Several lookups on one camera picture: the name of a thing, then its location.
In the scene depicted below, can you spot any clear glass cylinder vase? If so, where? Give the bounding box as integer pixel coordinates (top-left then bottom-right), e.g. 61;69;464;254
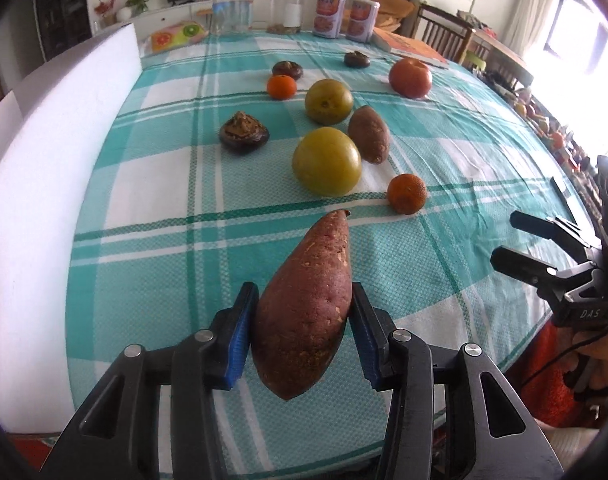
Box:
266;0;305;35

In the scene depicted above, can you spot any purple sweet potato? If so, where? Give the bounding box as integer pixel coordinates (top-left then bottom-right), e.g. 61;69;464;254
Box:
251;209;353;401
347;105;391;165

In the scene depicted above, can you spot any white cardboard box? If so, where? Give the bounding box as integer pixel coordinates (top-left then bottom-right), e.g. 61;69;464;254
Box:
0;25;142;434

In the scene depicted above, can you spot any large red apple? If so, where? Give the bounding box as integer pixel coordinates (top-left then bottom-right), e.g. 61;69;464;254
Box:
389;58;432;100

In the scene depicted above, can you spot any fruit print packet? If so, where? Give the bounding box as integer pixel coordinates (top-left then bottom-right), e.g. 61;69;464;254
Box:
150;21;208;54

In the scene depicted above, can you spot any person's right hand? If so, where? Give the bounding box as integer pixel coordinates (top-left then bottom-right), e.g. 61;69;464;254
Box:
559;333;608;391

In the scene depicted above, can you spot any dark wooden chair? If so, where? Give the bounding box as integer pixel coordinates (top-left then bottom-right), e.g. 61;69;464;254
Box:
410;2;475;65

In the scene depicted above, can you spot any dark water chestnut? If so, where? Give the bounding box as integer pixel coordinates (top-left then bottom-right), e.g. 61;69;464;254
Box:
218;110;270;154
344;51;371;70
271;61;304;81

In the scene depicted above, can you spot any yellow-green round fruit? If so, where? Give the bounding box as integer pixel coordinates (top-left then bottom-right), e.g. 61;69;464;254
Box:
292;127;362;197
305;79;354;126

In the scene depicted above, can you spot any orange cushion armchair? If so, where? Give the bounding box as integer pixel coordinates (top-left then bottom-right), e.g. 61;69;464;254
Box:
371;0;417;32

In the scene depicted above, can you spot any red labelled can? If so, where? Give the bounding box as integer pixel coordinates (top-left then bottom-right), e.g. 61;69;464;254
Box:
345;0;380;42
313;0;346;39

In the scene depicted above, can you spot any dark display cabinet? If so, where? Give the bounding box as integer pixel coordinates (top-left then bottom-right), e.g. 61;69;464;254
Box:
32;0;92;62

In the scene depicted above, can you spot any red flower vase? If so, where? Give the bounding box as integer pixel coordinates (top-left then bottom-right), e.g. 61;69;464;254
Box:
93;0;116;28

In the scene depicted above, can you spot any left red labelled can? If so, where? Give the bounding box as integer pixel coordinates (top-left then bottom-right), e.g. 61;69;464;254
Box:
313;0;346;39

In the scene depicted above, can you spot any glass jar with lid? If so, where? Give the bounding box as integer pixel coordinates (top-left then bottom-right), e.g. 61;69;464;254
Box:
211;0;253;36

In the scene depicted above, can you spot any green white plaid tablecloth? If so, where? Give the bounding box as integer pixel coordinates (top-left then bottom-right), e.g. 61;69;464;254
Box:
65;29;598;480

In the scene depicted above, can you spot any small orange tangerine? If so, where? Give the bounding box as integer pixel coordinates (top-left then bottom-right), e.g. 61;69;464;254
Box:
386;174;427;214
266;75;297;101

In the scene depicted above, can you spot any right red labelled can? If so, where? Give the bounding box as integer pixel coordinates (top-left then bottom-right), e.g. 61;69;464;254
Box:
345;0;380;42

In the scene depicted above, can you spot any orange book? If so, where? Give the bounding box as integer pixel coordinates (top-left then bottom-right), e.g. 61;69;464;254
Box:
371;27;449;68

